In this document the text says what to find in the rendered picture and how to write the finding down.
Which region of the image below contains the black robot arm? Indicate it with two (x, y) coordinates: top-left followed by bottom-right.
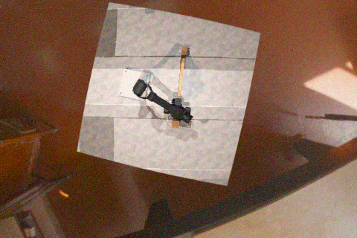
(133, 79), (193, 123)

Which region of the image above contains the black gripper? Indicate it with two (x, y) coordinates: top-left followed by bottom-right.
(164, 107), (191, 114)

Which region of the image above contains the brown wooden post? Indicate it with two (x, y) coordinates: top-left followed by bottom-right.
(171, 46), (187, 129)

